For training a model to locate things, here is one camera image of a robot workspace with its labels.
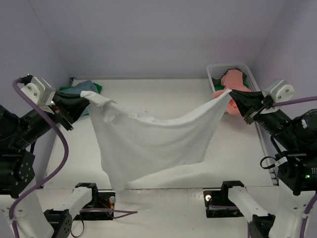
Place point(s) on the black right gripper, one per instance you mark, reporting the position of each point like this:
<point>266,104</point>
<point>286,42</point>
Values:
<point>256,110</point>

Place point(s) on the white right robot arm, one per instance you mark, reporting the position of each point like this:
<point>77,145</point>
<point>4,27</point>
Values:
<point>295,141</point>

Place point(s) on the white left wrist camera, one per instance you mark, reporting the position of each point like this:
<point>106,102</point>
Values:
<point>39,92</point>

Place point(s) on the white t shirt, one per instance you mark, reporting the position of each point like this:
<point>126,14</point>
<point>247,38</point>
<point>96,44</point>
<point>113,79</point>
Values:
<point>133,145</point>

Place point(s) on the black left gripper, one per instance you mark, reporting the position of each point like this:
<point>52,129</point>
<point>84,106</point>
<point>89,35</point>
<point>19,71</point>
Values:
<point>61,113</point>

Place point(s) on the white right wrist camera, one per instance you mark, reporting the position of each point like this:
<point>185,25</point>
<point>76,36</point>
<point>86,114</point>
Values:
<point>280,91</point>

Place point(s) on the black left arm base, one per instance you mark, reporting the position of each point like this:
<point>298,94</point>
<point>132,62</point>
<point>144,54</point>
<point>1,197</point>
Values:
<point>102,202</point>

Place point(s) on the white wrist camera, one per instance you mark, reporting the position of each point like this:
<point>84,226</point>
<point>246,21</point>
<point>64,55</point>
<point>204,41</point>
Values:
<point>39,92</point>
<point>280,91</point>

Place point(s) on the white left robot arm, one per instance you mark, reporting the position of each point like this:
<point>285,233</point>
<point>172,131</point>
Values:
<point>22,207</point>

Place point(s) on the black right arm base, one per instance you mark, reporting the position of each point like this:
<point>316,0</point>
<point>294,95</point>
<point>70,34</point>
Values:
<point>217,205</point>

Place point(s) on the white laundry basket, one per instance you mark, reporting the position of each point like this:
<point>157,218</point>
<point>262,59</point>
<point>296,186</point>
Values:
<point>217,70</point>

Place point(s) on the pink t shirt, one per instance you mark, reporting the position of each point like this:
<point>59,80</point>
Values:
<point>231,108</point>

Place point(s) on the grey-blue t shirt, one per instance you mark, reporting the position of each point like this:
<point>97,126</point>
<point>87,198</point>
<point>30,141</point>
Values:
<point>87,85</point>

